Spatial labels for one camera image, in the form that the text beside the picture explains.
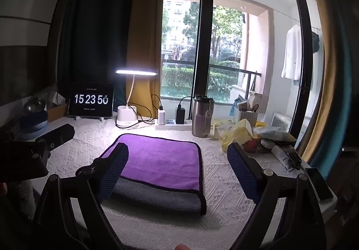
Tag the white charger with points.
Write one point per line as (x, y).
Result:
(161, 117)

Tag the blue plastic bag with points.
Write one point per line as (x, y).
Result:
(233, 106)

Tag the dark smartphone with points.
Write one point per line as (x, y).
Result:
(319, 184)

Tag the cardboard box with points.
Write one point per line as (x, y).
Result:
(56, 112)

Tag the white desk lamp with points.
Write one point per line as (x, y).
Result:
(126, 119)

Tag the dark hanging garment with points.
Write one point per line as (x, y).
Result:
(315, 42)

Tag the grey snack bag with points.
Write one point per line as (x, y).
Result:
(276, 134)

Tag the white tube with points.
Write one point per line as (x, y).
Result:
(280, 156)

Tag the yellow tissue packet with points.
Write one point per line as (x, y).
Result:
(237, 133)

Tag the purple and grey towel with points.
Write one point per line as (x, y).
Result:
(160, 157)

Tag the white textured tablecloth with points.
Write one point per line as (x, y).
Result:
(218, 182)

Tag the small black device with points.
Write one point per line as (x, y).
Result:
(294, 158)

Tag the black balcony railing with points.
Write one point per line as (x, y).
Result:
(224, 68)

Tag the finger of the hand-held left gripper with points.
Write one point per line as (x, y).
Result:
(60, 135)

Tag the tablet with clock display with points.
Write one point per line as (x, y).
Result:
(91, 99)

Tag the white power strip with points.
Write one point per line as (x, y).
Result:
(174, 126)

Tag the white storage basket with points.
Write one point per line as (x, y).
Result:
(245, 117)

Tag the person's left hand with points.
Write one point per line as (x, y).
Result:
(2, 188)

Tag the black window frame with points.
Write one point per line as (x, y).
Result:
(204, 28)

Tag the black charger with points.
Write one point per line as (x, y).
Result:
(180, 115)

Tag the dark green curtain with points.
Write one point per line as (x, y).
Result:
(98, 28)

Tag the white hanging shirt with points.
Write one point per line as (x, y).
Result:
(291, 53)

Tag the white boxy appliance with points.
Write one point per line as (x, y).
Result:
(281, 123)

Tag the white tablet stand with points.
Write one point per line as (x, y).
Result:
(98, 118)

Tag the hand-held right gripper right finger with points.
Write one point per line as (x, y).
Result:
(243, 171)

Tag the stainless steel tumbler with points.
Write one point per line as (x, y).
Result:
(201, 118)

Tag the blue base glass ball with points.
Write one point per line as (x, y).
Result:
(33, 122)

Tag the red apple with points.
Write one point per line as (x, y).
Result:
(251, 145)

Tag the yellow and teal curtain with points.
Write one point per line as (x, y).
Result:
(333, 56)

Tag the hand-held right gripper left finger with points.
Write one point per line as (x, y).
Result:
(112, 171)

